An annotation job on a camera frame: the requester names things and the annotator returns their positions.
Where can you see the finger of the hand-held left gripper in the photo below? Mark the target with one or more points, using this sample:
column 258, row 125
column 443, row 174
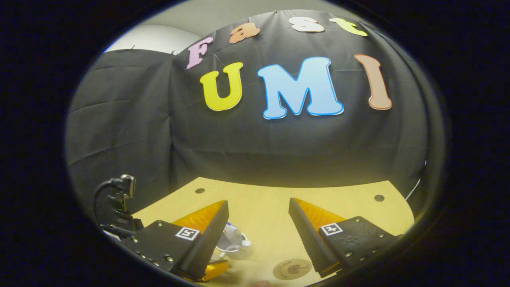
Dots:
column 218, row 269

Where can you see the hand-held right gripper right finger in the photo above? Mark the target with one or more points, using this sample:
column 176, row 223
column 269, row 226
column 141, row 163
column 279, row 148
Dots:
column 306, row 239

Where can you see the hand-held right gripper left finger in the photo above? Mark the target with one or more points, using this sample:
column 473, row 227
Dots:
column 211, row 243

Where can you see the white toothpaste tube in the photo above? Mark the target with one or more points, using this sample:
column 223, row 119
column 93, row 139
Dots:
column 231, row 233

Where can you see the round wooden coaster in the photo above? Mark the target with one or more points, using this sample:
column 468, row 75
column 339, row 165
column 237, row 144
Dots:
column 293, row 269

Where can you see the light wooden desktop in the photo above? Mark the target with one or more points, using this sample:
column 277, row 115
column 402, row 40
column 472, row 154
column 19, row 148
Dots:
column 267, row 207

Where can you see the black backdrop cloth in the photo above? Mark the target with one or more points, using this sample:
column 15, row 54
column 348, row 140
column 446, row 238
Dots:
column 139, row 119

